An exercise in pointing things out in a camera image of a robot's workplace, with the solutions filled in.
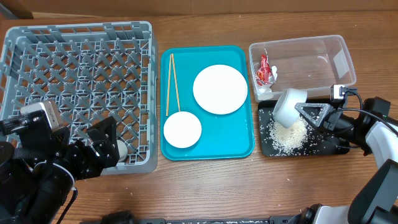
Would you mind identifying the white paper cup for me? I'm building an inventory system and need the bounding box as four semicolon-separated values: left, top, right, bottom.
117;140;128;162

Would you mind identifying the black rectangular tray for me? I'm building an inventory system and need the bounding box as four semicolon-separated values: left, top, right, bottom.
257;100;350;157

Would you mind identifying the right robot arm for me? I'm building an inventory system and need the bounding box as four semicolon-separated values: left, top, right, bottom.
282;97;397;223

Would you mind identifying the clear plastic waste bin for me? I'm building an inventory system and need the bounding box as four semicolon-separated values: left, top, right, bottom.
249;35;356;102

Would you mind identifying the grey plastic dish rack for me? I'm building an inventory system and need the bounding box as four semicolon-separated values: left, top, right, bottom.
1;21;158;175

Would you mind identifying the pink small bowl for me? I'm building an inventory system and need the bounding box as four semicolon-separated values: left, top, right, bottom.
163;111;202;149

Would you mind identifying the red snack wrapper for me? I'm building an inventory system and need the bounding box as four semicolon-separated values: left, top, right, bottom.
256;54;278;93

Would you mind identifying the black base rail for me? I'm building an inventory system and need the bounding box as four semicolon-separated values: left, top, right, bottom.
80;211;305;224

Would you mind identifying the white round plate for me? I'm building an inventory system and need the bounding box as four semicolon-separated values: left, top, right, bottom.
193;65;248;115

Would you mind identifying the grey bowl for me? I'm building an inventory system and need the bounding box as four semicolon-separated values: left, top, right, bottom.
272;88;308;128

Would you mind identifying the wooden chopstick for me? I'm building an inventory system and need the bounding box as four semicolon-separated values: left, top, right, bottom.
165;54;172;117
170;54;181;112

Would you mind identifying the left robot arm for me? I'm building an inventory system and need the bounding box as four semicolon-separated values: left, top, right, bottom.
1;113;120;223

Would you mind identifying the pile of white rice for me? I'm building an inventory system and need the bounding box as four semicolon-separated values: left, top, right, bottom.
259;116;333;156

